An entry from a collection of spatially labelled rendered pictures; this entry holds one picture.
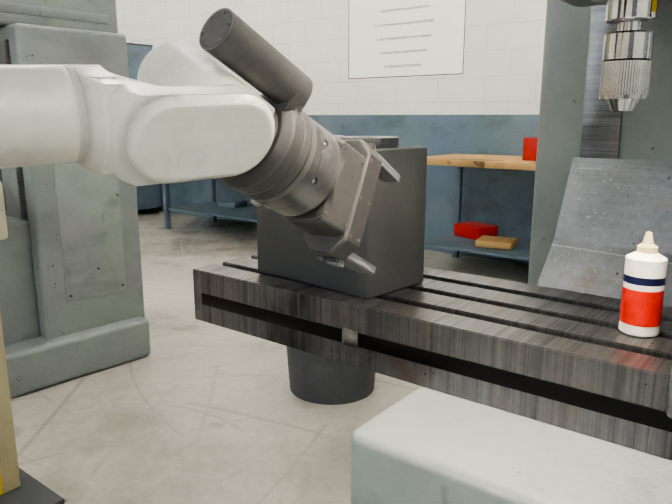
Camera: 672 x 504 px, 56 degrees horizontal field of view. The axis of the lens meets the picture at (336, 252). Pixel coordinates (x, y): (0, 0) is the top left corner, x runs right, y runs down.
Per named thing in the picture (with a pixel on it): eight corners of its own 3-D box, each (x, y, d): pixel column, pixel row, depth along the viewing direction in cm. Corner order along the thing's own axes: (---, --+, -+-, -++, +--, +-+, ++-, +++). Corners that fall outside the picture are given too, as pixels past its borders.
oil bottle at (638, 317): (654, 341, 65) (666, 236, 62) (613, 332, 67) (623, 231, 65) (663, 330, 68) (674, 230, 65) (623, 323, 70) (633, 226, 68)
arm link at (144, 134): (271, 176, 48) (92, 196, 41) (221, 127, 54) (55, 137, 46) (285, 95, 45) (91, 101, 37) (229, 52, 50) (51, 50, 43)
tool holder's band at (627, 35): (663, 42, 63) (664, 31, 63) (637, 39, 61) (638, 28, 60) (620, 46, 67) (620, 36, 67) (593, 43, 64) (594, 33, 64)
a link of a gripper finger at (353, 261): (357, 265, 68) (323, 247, 63) (381, 268, 66) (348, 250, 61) (353, 279, 68) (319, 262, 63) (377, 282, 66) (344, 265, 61)
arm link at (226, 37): (268, 219, 52) (162, 163, 44) (213, 161, 59) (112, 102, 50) (351, 109, 51) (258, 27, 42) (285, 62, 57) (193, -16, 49)
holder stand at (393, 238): (366, 300, 79) (368, 139, 74) (256, 271, 94) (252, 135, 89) (424, 282, 87) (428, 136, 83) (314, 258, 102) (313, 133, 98)
